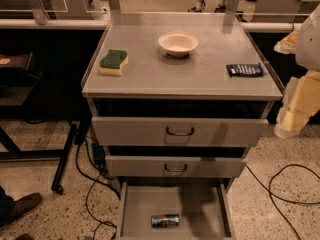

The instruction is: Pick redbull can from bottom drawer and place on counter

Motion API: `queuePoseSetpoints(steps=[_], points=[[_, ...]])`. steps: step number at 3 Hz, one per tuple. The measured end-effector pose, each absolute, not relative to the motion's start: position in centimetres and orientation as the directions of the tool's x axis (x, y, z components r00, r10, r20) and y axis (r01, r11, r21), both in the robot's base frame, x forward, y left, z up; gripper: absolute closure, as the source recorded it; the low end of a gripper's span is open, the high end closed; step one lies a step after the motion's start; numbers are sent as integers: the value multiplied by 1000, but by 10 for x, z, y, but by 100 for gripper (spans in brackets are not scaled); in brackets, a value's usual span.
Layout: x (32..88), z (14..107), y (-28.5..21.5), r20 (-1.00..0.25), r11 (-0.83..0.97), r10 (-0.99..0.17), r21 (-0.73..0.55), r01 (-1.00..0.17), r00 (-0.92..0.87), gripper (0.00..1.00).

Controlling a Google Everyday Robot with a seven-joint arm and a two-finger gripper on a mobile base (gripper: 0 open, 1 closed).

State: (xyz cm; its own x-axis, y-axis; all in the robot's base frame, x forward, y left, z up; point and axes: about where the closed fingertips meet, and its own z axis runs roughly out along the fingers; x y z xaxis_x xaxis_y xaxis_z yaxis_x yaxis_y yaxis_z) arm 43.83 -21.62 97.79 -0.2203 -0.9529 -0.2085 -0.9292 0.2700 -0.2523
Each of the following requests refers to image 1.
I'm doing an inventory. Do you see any black floor cable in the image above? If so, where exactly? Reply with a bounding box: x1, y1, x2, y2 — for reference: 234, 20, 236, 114
245, 163, 320, 240
74, 135, 121, 240

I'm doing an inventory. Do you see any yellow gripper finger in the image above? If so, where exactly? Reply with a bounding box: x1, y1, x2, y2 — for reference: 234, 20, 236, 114
274, 28, 300, 54
274, 71, 320, 138

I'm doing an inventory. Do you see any grey middle drawer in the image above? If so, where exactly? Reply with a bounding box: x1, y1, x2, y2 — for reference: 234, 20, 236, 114
107, 155, 246, 178

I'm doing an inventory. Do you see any black floor cable right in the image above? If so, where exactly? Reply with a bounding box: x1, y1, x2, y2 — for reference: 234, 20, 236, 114
245, 163, 320, 240

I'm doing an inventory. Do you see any grey open bottom drawer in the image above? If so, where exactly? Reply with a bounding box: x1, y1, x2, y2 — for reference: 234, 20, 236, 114
116, 182, 236, 240

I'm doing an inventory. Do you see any blue silver redbull can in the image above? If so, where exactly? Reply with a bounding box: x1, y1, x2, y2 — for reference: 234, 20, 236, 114
151, 214, 180, 228

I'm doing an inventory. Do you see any grey metal drawer cabinet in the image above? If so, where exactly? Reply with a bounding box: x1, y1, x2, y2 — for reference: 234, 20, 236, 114
80, 11, 287, 240

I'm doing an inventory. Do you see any white horizontal rail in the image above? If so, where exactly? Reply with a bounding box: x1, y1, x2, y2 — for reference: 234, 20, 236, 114
0, 19, 109, 30

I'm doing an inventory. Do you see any black floor cable left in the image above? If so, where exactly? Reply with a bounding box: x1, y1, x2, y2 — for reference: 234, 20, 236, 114
74, 135, 121, 240

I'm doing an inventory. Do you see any white paper bowl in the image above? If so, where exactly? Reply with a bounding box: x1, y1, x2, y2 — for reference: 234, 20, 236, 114
158, 31, 199, 57

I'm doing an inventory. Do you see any grey top drawer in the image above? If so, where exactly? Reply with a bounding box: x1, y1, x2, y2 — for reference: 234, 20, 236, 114
92, 117, 268, 147

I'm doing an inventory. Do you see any green yellow sponge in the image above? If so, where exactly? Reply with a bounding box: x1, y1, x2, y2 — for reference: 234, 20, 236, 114
99, 49, 128, 76

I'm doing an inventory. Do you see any black power adapter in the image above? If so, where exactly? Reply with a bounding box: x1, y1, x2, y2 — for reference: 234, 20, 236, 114
92, 143, 105, 166

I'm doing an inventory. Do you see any black table frame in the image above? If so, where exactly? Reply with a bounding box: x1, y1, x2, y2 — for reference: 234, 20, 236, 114
0, 52, 78, 195

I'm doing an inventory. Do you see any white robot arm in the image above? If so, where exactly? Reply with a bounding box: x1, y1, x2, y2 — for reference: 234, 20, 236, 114
274, 5, 320, 138

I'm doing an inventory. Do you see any brown shoe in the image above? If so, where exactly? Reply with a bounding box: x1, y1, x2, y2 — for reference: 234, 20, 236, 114
0, 193, 42, 227

